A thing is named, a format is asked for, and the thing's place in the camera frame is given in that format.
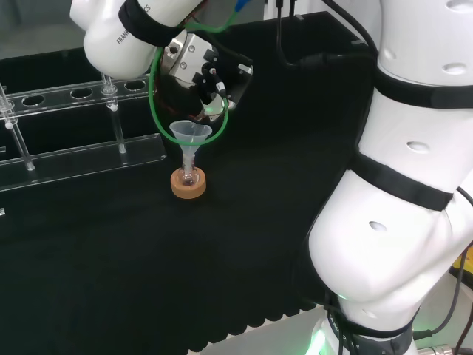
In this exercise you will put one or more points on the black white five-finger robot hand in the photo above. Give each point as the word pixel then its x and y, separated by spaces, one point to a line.
pixel 177 98

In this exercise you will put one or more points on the clear glass weighing funnel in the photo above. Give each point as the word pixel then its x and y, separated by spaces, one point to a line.
pixel 196 119

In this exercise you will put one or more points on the translucent plastic funnel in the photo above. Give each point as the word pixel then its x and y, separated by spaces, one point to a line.
pixel 188 135

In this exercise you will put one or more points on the small glass round-bottom flask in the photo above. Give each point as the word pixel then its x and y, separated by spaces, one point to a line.
pixel 187 177

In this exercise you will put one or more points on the clear acrylic funnel stand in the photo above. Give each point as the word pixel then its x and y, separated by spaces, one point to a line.
pixel 74 159

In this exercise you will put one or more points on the black bench cloth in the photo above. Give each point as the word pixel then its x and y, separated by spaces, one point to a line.
pixel 111 259

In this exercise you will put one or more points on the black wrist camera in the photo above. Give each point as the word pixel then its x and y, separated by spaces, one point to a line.
pixel 236 74

